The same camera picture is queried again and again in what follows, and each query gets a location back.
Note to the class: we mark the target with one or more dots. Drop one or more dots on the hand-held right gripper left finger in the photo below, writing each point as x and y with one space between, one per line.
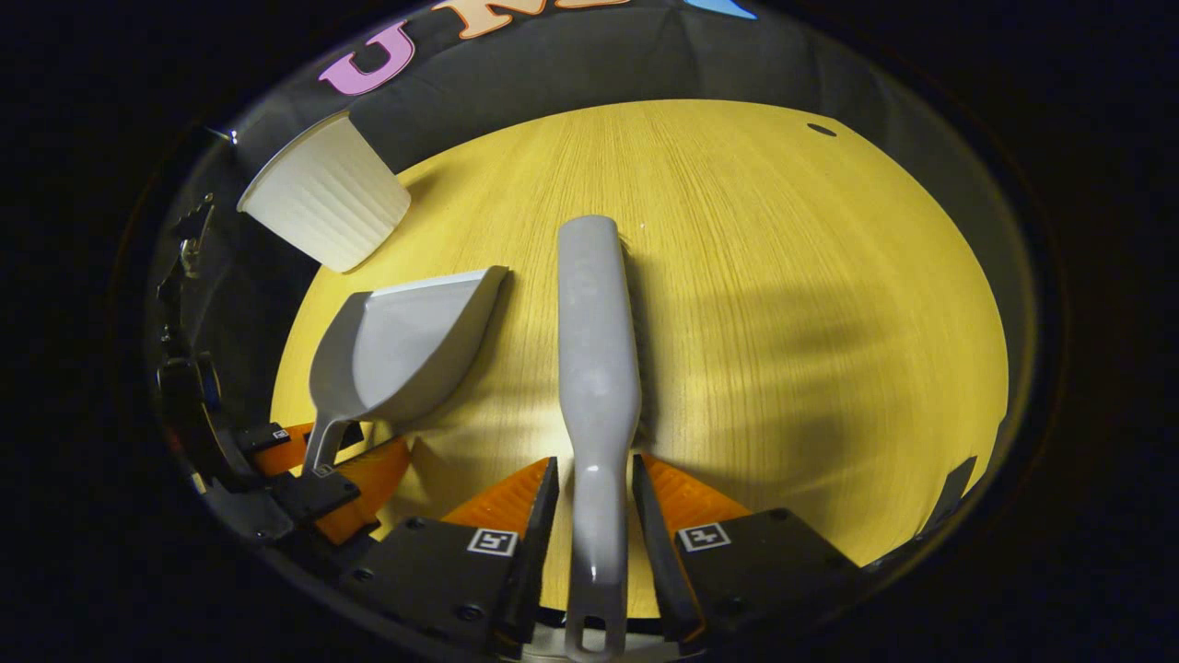
534 552

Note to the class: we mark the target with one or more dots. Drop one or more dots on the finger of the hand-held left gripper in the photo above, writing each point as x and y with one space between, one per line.
313 493
260 436

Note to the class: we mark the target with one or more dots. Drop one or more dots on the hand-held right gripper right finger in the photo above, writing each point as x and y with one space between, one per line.
659 552

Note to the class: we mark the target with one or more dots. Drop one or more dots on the grey dustpan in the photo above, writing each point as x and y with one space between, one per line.
414 341

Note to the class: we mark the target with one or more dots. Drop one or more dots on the grey small broom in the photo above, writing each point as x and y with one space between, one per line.
594 368

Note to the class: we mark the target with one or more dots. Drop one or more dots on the white garbage bin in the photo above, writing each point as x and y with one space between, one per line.
322 203

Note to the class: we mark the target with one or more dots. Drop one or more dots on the wooden desktop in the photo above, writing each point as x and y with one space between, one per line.
783 276

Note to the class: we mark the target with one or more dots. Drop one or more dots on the black tape strip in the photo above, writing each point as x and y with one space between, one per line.
953 493

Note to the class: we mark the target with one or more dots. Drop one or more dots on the black backdrop cloth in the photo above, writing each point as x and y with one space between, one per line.
599 55

